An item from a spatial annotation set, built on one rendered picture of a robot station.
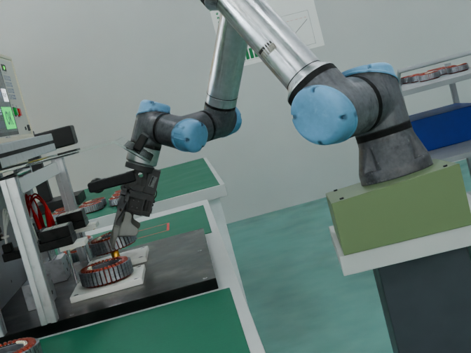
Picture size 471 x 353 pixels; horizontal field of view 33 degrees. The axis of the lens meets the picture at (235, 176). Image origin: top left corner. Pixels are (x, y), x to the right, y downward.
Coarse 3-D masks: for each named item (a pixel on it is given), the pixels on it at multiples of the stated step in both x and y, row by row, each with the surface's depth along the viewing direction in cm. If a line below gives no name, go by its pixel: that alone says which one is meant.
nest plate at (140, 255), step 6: (126, 252) 199; (132, 252) 197; (138, 252) 195; (144, 252) 192; (102, 258) 199; (108, 258) 197; (132, 258) 188; (138, 258) 186; (144, 258) 186; (90, 264) 196; (132, 264) 186
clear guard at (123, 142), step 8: (96, 144) 166; (104, 144) 155; (120, 144) 156; (128, 144) 166; (64, 152) 172; (72, 152) 155; (80, 152) 155; (136, 152) 158; (144, 152) 171; (32, 160) 173; (40, 160) 155; (48, 160) 155; (144, 160) 156; (8, 168) 157; (16, 168) 154
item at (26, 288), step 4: (48, 276) 169; (48, 280) 168; (52, 280) 172; (24, 284) 166; (28, 284) 165; (52, 284) 171; (24, 288) 164; (28, 288) 165; (52, 288) 170; (24, 292) 165; (28, 292) 165; (52, 292) 168; (24, 296) 165; (28, 296) 165; (32, 296) 165; (56, 296) 172; (28, 300) 165; (32, 300) 165; (28, 304) 165; (32, 304) 165; (28, 308) 165; (32, 308) 165
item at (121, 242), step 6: (108, 234) 196; (96, 240) 190; (102, 240) 188; (108, 240) 187; (120, 240) 188; (126, 240) 189; (132, 240) 190; (90, 246) 190; (96, 246) 188; (102, 246) 187; (108, 246) 187; (120, 246) 188; (126, 246) 189; (96, 252) 189; (102, 252) 188; (108, 252) 187
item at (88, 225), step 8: (80, 208) 194; (64, 216) 188; (72, 216) 189; (80, 216) 189; (56, 224) 195; (80, 224) 189; (88, 224) 192; (96, 224) 191; (80, 232) 189; (48, 256) 190
